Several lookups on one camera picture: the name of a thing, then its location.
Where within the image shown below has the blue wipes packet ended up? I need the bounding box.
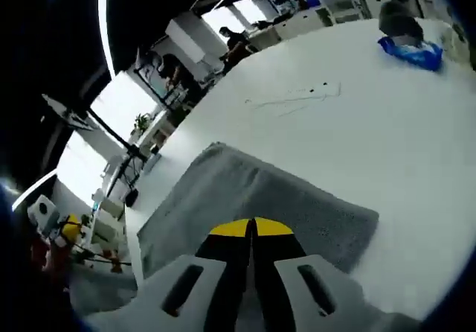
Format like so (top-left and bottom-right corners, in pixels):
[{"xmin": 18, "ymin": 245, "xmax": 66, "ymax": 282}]
[{"xmin": 376, "ymin": 35, "xmax": 445, "ymax": 73}]

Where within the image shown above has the grey towel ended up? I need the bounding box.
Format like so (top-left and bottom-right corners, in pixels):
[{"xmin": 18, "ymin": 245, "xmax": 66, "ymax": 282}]
[{"xmin": 137, "ymin": 141, "xmax": 381, "ymax": 279}]

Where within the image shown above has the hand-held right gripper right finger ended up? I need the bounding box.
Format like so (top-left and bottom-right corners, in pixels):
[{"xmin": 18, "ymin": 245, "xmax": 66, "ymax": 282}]
[{"xmin": 249, "ymin": 216, "xmax": 422, "ymax": 332}]

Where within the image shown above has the dark grey cloth bundle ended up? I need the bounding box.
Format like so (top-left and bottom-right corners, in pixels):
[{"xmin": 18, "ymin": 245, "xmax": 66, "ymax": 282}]
[{"xmin": 378, "ymin": 1, "xmax": 425, "ymax": 45}]

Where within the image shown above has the black tripod stand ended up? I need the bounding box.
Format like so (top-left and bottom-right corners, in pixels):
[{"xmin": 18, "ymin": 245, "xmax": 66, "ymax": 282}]
[{"xmin": 42, "ymin": 93, "xmax": 150, "ymax": 206}]

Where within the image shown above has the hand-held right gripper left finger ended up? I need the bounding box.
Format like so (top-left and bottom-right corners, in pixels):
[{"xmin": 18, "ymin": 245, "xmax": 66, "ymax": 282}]
[{"xmin": 83, "ymin": 217, "xmax": 254, "ymax": 332}]

